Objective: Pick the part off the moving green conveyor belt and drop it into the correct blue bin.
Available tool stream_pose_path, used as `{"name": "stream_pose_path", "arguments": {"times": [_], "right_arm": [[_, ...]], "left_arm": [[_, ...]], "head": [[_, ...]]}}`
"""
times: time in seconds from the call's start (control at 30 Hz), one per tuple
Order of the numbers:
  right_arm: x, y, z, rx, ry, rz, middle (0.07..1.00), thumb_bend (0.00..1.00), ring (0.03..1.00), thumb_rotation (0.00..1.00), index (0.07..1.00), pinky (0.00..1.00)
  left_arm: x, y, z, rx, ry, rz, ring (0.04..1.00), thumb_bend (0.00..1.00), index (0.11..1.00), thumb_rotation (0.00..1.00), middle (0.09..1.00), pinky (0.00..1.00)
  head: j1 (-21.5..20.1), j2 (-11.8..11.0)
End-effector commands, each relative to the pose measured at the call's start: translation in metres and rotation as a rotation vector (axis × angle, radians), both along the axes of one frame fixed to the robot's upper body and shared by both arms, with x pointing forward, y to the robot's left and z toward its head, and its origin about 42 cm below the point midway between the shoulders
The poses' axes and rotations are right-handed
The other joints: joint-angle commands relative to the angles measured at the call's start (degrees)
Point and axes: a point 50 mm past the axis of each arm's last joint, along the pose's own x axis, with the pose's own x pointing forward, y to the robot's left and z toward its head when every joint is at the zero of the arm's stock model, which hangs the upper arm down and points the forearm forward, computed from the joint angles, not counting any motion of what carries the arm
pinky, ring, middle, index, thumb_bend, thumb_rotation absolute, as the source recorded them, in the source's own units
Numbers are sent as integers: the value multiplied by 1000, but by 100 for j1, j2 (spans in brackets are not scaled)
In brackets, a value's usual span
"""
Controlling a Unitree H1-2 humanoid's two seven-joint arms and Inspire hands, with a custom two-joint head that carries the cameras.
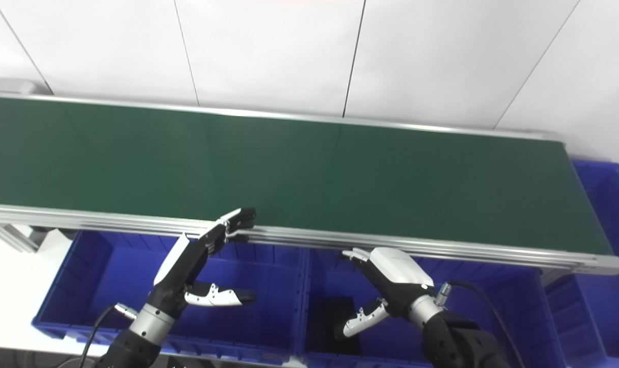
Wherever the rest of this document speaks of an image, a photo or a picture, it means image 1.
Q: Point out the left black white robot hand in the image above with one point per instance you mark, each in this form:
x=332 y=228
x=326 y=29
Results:
x=179 y=276

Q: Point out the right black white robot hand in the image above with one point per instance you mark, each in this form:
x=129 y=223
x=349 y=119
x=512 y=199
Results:
x=399 y=278

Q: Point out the black cylinder block part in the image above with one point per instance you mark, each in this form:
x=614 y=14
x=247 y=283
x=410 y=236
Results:
x=325 y=327

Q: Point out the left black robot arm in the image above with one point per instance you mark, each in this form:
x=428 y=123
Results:
x=141 y=337

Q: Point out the blue plastic bin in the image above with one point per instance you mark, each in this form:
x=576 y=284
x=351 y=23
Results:
x=600 y=306
x=110 y=281
x=493 y=301

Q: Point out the green conveyor belt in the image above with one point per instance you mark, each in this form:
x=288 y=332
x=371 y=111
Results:
x=340 y=174

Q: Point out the aluminum conveyor leg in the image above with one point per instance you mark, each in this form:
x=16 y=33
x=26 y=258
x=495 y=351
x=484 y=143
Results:
x=18 y=236

